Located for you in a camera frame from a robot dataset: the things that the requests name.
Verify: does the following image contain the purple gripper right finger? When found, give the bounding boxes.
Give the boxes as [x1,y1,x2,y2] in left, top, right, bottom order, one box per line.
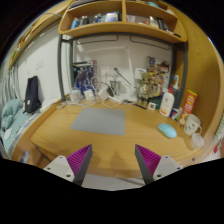
[135,145,182,184]

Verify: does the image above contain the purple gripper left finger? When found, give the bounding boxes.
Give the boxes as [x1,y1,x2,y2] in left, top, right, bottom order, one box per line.
[44,145,92,186]

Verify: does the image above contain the light blue computer mouse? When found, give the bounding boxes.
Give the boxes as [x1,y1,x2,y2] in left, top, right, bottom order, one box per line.
[158,123,177,138]

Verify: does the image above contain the grey mouse pad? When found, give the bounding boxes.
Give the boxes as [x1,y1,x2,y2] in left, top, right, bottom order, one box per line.
[70,108,125,135]

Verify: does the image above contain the clear plastic cup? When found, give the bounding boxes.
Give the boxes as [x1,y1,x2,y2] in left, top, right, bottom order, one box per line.
[190,133,204,150]

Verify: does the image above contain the white mug with print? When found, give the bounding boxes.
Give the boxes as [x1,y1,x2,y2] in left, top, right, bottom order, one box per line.
[184,114,202,136]

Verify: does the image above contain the small white cube clock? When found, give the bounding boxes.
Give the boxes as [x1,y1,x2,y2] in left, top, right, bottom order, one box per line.
[148,102,156,110]

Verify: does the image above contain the white lotion pump bottle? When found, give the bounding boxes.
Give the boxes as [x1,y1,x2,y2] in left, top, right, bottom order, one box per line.
[159,85,175,117]

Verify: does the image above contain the white power adapter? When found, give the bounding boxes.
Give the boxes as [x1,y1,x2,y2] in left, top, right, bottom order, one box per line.
[84,90,95,100]

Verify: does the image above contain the black backpack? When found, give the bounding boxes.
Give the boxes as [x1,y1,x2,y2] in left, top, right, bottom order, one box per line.
[25,76,41,113]

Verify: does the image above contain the brown figurine toy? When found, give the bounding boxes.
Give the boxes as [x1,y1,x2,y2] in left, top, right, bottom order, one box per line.
[137,72,160,107]

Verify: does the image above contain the red yellow snack canister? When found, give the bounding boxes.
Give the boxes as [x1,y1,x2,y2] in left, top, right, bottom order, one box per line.
[178,90,197,126]

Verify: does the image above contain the teal pillow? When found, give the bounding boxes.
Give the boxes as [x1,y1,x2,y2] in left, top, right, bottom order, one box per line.
[1,99,23,132]

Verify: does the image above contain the blue robot model box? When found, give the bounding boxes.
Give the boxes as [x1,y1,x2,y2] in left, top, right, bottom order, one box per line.
[73,60,97,93]

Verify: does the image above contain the wooden wall shelf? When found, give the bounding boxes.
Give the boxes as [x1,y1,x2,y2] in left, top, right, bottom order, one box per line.
[58,0,187,43]

